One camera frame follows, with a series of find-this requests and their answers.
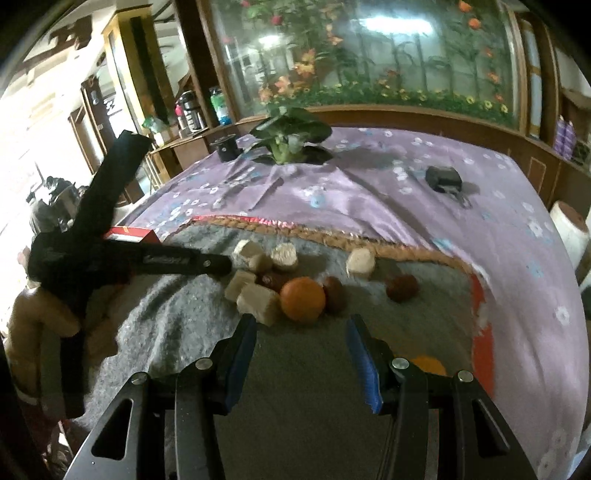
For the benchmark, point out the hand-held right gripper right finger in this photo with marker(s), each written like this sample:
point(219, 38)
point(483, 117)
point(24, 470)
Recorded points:
point(364, 369)

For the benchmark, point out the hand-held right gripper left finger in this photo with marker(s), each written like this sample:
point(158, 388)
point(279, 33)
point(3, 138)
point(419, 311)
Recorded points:
point(241, 360)

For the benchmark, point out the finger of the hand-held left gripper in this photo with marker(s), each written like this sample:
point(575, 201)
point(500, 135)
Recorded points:
point(184, 261)

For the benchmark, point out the orange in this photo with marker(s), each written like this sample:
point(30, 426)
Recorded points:
point(431, 364)
point(302, 300)

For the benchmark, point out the person's left hand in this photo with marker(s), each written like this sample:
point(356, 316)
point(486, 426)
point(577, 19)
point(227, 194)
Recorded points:
point(32, 318)

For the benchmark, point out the metal pot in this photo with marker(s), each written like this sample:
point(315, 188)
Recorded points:
point(64, 198)

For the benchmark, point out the red box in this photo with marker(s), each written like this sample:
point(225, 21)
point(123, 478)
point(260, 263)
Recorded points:
point(134, 234)

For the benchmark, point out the grey blanket with orange border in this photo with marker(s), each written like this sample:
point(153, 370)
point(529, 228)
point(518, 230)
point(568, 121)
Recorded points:
point(300, 369)

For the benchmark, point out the dark wooden door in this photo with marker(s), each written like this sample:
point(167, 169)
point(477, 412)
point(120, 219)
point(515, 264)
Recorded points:
point(92, 124)

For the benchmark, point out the green and white plastic bag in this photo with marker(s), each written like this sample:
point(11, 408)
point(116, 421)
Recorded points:
point(154, 124)

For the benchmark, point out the wooden side table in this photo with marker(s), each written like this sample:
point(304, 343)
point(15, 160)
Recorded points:
point(180, 152)

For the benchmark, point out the grey metal utensil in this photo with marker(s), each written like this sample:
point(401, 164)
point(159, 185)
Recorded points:
point(231, 184)

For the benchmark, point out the pink bottle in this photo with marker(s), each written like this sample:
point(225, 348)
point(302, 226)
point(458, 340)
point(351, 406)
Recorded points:
point(179, 115)

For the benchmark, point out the beige stone chunk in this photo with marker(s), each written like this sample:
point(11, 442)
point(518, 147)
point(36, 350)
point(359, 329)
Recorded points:
point(360, 263)

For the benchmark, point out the metal knife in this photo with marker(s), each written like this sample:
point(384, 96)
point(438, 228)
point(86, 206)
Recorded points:
point(271, 189)

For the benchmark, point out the black thermos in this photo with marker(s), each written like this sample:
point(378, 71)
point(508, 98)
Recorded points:
point(190, 110)

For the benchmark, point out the wooden cabinet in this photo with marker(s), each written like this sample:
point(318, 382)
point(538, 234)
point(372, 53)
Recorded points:
point(122, 69)

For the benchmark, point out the black round container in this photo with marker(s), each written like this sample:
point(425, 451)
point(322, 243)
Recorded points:
point(226, 150)

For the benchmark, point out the green and blue bottle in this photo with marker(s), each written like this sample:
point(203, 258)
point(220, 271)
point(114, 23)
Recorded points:
point(219, 106)

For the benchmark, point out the purple floral bedsheet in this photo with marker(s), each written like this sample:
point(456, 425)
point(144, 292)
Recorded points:
point(369, 207)

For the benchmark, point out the green leafy vegetable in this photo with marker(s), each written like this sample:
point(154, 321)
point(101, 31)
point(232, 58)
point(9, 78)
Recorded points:
point(286, 131)

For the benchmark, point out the black box device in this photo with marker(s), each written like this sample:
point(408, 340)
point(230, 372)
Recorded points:
point(441, 177)

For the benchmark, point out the white paper roll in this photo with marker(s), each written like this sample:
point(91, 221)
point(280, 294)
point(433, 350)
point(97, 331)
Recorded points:
point(570, 235)

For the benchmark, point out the purple bottle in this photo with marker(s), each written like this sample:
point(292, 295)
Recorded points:
point(561, 136)
point(571, 141)

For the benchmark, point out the wooden shelf unit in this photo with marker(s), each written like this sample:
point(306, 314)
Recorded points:
point(549, 69)

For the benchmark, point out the wooden bed frame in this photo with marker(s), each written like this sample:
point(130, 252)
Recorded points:
point(508, 143)

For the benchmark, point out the floral glass wall panel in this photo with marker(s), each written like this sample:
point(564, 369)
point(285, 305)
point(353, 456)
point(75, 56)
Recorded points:
point(392, 46)

